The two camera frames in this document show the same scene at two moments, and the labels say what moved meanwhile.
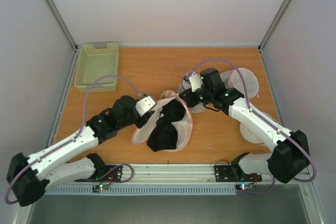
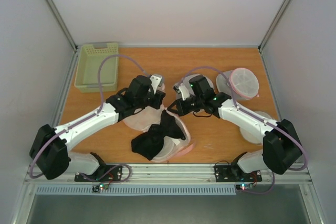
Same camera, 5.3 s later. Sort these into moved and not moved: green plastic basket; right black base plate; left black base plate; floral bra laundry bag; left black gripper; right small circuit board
Moved: floral bra laundry bag; left black gripper
Not moved: left black base plate; right small circuit board; right black base plate; green plastic basket
